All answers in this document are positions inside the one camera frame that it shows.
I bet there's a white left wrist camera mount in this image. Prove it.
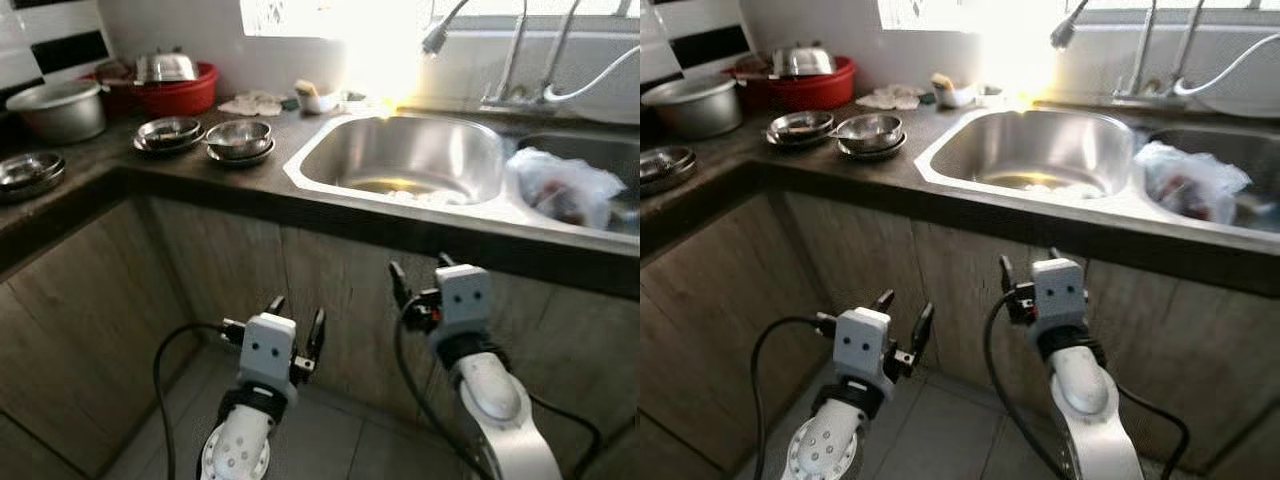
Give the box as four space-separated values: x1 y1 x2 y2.
243 313 299 391
835 307 893 386

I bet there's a stainless steel bowl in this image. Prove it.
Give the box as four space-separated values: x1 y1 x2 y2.
205 120 273 151
772 110 834 136
207 142 276 169
838 135 907 162
838 113 904 144
140 117 201 143

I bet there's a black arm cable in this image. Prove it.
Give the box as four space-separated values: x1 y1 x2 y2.
152 320 246 480
393 305 604 480
750 316 841 480
982 290 1191 480

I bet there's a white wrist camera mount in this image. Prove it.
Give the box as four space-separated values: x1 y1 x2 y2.
435 265 493 343
1030 258 1089 336
243 313 299 391
835 307 893 386

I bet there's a bright window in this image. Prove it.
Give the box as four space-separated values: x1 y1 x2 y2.
878 0 1280 31
240 0 641 36

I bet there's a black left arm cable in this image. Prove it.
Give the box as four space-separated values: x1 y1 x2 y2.
152 320 246 480
750 316 841 480

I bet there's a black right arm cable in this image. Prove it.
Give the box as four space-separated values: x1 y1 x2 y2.
982 290 1191 480
393 305 604 480

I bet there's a small red plastic basin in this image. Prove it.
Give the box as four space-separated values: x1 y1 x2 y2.
725 58 771 109
80 65 136 113

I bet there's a large red plastic basin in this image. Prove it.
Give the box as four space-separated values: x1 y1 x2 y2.
755 55 859 113
120 62 219 118

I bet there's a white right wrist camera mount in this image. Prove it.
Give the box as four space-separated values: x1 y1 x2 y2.
1030 258 1089 336
435 265 493 343

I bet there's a large grey metal pot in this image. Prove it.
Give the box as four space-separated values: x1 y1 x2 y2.
5 80 108 144
642 75 744 139

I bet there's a crumpled white cloth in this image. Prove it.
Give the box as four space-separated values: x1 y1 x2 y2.
857 84 928 111
217 90 288 117

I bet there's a stainless steel domed lid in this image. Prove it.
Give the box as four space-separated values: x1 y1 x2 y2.
770 42 839 79
133 47 201 86

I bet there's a chrome gooseneck faucet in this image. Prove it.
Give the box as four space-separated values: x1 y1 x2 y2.
1048 0 1176 103
420 0 546 109

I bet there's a stainless steel double sink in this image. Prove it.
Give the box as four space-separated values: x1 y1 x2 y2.
283 112 641 256
915 107 1280 246

